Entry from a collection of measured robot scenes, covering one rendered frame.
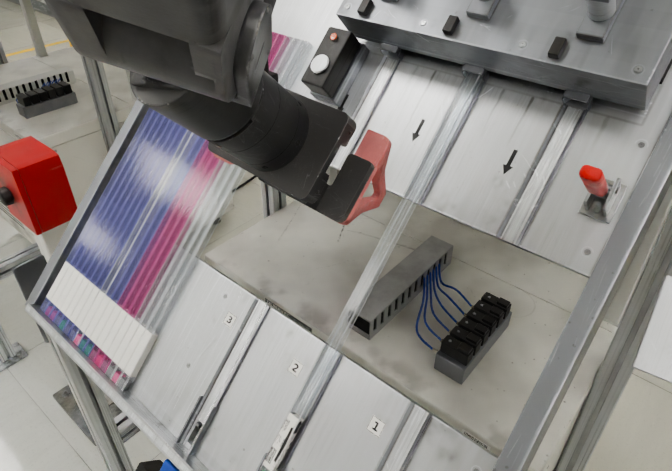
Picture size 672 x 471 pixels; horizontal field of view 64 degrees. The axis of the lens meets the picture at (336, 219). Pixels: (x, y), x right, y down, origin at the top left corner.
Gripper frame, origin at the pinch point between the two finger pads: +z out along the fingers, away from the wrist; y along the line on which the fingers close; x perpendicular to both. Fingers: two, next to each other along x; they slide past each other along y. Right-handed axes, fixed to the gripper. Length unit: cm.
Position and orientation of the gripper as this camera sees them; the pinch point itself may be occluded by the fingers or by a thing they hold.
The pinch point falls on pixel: (331, 174)
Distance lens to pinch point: 45.7
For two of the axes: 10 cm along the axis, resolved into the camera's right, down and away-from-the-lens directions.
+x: -4.8, 8.8, -0.1
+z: 4.4, 2.5, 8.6
